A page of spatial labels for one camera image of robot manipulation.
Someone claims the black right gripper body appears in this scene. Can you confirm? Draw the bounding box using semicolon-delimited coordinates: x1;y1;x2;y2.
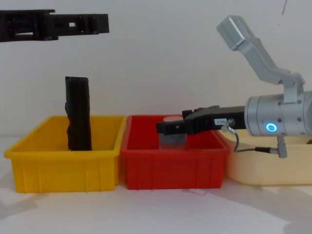
184;105;247;136

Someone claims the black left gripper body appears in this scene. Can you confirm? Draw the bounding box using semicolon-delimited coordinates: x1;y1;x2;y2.
0;9;59;43

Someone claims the clear plastic jar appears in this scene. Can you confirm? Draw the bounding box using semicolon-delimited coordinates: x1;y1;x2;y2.
159;116;187;150

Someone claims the red plastic bin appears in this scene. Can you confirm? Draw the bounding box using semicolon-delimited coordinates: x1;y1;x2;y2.
119;115;231;190

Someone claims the cream plastic bin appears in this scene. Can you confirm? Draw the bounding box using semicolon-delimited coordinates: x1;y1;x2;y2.
216;128;312;187

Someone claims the white table cloth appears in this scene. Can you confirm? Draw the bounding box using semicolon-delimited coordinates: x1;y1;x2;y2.
0;135;312;234

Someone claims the tall black ribbed block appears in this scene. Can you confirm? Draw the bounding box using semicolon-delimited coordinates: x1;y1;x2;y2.
64;76;93;151

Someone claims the yellow plastic bin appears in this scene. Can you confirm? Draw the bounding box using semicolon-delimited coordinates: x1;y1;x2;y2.
3;115;127;194

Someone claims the thin dark gripper cable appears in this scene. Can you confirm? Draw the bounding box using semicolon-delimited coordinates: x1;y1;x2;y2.
220;119;280;154

